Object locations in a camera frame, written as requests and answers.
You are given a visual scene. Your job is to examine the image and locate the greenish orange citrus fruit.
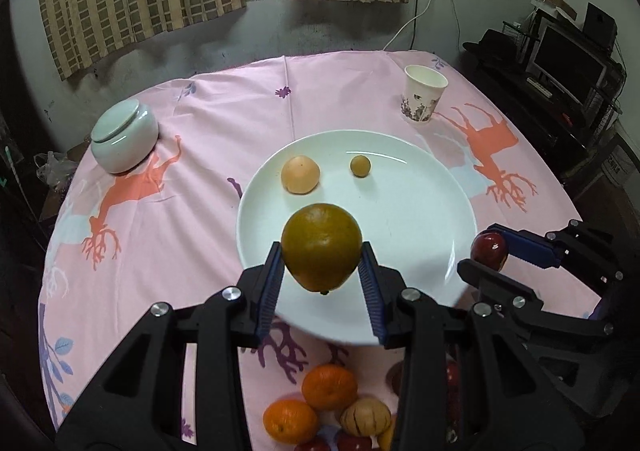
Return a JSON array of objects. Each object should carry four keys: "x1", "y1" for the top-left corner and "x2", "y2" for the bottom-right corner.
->
[{"x1": 281, "y1": 204, "x2": 364, "y2": 294}]

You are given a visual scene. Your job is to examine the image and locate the black speaker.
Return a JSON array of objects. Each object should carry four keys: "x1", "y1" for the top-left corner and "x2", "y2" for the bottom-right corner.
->
[{"x1": 585, "y1": 2, "x2": 618, "y2": 49}]

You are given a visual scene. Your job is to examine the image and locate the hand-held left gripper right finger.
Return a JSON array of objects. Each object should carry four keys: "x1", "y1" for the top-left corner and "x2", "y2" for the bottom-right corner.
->
[{"x1": 357, "y1": 241, "x2": 586, "y2": 451}]

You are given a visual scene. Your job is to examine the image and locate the black media stand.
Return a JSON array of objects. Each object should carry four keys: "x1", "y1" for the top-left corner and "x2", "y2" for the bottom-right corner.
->
[{"x1": 470, "y1": 51, "x2": 626, "y2": 182}]

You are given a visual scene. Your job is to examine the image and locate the white power cable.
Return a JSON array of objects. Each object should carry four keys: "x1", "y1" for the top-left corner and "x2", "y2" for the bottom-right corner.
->
[{"x1": 382, "y1": 0, "x2": 437, "y2": 52}]

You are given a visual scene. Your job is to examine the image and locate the floral paper cup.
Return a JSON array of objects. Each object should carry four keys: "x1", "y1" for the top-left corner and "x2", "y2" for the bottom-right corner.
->
[{"x1": 400, "y1": 64, "x2": 449, "y2": 124}]

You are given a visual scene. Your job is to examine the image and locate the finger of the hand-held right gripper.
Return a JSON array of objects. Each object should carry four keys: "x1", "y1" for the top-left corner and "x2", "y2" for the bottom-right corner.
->
[
  {"x1": 485, "y1": 220, "x2": 626, "y2": 289},
  {"x1": 456, "y1": 257, "x2": 618, "y2": 337}
]

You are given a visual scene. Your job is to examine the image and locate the black hat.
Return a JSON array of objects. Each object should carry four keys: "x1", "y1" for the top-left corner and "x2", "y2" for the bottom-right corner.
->
[{"x1": 462, "y1": 28, "x2": 521, "y2": 63}]

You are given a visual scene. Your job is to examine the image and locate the white lidded ceramic jar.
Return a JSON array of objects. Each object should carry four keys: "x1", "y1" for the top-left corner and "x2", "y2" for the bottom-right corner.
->
[{"x1": 90, "y1": 98, "x2": 160, "y2": 175}]

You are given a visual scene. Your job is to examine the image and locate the orange mandarin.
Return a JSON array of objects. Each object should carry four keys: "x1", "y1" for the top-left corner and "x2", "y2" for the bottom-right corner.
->
[
  {"x1": 301, "y1": 364, "x2": 359, "y2": 412},
  {"x1": 263, "y1": 398, "x2": 319, "y2": 444}
]

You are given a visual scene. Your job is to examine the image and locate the striped pepino melon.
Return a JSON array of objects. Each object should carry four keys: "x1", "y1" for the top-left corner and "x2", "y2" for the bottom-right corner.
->
[{"x1": 340, "y1": 398, "x2": 392, "y2": 437}]

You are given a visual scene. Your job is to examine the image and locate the computer monitor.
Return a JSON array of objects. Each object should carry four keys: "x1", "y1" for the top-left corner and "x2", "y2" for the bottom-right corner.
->
[{"x1": 531, "y1": 21, "x2": 613, "y2": 99}]

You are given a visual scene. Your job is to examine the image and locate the clear plastic bag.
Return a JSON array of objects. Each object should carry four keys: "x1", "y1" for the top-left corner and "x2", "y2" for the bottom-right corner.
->
[{"x1": 34, "y1": 151, "x2": 78, "y2": 189}]

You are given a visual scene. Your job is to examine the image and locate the olive yellow round fruit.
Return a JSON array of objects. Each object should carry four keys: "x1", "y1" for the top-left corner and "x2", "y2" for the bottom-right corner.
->
[{"x1": 377, "y1": 413, "x2": 398, "y2": 451}]

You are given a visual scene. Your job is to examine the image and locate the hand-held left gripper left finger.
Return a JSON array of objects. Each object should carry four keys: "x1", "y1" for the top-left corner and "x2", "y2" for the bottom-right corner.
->
[{"x1": 55, "y1": 241, "x2": 283, "y2": 451}]

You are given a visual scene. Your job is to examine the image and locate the white round plate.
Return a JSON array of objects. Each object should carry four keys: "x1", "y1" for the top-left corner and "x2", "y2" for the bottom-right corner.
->
[{"x1": 236, "y1": 130, "x2": 477, "y2": 347}]

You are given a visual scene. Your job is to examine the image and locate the pale peach-coloured fruit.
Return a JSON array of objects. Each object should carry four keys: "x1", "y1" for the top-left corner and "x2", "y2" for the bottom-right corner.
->
[{"x1": 281, "y1": 156, "x2": 321, "y2": 195}]

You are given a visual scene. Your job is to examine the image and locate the pink printed tablecloth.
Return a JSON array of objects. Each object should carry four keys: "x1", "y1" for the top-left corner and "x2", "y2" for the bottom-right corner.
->
[{"x1": 39, "y1": 54, "x2": 603, "y2": 451}]

